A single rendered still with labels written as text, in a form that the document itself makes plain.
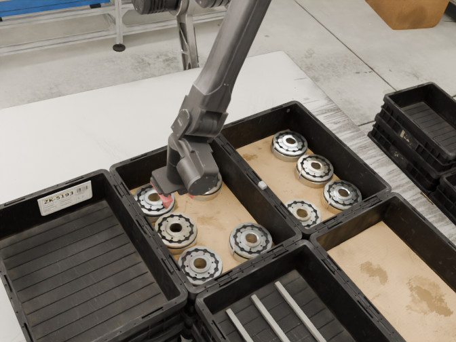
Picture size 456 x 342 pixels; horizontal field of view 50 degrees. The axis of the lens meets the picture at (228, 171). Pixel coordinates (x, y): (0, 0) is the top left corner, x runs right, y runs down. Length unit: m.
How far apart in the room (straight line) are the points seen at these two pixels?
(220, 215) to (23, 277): 0.48
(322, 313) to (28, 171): 0.92
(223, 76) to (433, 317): 0.74
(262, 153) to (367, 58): 2.27
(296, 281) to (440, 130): 1.33
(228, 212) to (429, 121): 1.32
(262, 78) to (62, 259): 1.09
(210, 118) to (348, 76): 2.51
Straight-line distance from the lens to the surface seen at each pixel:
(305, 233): 1.14
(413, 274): 1.30
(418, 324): 1.23
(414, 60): 3.77
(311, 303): 1.16
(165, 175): 1.02
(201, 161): 0.89
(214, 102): 0.88
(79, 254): 1.19
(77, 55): 3.24
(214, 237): 1.21
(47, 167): 1.55
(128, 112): 1.71
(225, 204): 1.28
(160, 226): 1.19
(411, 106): 2.41
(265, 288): 1.16
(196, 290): 1.01
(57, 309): 1.13
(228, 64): 0.86
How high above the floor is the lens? 1.81
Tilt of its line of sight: 46 degrees down
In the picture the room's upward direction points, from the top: 10 degrees clockwise
